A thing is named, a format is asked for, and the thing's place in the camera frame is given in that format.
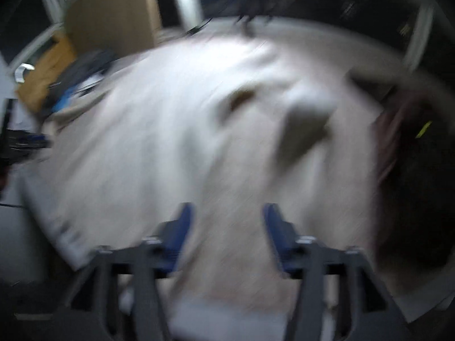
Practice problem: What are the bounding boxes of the dark cloth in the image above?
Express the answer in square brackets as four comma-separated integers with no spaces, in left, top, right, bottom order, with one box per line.
[371,89,455,274]

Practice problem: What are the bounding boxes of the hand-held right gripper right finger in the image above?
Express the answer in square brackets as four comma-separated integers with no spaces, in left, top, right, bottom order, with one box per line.
[262,202,406,341]

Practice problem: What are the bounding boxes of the brown garment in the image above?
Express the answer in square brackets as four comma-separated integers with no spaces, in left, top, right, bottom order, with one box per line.
[373,92,420,185]

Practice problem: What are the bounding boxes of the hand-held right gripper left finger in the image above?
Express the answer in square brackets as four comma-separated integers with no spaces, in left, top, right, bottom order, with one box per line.
[69,202,196,341]

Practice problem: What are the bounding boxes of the large plywood board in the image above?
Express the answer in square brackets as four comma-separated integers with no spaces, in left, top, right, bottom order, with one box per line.
[64,0,164,55]

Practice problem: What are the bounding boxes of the dark grey folded pants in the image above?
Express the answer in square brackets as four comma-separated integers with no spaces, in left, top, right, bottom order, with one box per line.
[50,50,116,96]

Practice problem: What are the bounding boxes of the cream knit cardigan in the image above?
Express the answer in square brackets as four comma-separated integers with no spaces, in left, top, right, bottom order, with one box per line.
[19,37,384,313]

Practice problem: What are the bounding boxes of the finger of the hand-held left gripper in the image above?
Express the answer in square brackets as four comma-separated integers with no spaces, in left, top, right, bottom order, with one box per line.
[11,130,50,150]

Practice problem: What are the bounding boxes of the white printed garment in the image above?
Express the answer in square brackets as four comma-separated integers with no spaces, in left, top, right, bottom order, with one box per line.
[75,74,107,93]

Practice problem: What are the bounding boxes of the small white object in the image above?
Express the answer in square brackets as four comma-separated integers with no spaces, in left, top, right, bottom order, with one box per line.
[14,63,35,83]

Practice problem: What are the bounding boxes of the yellow-brown cardboard box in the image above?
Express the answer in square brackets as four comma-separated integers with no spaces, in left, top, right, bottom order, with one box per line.
[16,32,79,114]

